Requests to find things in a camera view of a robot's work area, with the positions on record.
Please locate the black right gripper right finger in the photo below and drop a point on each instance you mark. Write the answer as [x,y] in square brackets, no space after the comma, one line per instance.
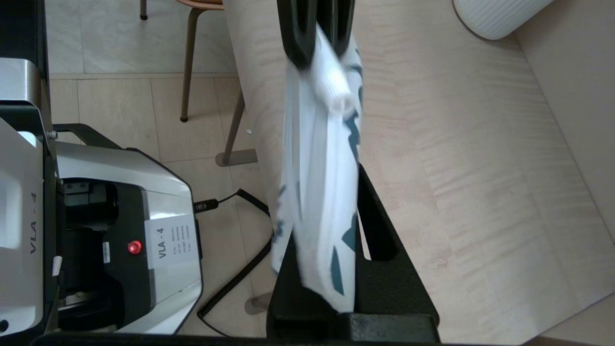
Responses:
[394,288]

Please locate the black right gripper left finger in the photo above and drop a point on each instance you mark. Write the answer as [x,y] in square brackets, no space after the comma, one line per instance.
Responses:
[288,312]

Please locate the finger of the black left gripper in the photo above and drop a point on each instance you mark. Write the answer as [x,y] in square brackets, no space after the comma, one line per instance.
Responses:
[338,24]
[298,29]

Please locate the white leaf-print zip pouch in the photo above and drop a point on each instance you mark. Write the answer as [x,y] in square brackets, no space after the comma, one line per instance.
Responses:
[322,182]

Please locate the white black robot base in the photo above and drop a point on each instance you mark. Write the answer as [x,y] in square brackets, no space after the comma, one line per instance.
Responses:
[144,187]

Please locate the brown upholstered chair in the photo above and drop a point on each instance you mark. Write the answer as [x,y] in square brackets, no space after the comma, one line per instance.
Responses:
[190,57]

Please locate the white ribbed ceramic mug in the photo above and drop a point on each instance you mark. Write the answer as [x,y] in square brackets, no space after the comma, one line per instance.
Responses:
[499,17]

